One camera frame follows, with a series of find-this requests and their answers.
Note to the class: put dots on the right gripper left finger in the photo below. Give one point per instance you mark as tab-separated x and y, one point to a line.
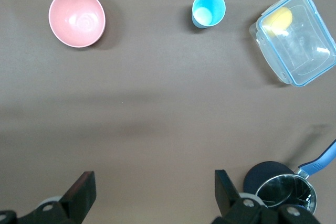
81	197

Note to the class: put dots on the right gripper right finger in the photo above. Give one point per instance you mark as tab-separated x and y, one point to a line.
228	197

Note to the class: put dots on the brown table cover cloth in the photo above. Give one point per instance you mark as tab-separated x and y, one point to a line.
157	116

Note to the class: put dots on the clear plastic food container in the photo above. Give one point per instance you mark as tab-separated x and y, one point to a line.
302	51

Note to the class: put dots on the pink bowl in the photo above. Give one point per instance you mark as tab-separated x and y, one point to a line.
76	18

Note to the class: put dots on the orange food in container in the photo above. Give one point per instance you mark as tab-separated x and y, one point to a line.
279	18

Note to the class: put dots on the plain blue cup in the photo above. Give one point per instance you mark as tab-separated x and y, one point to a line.
210	9

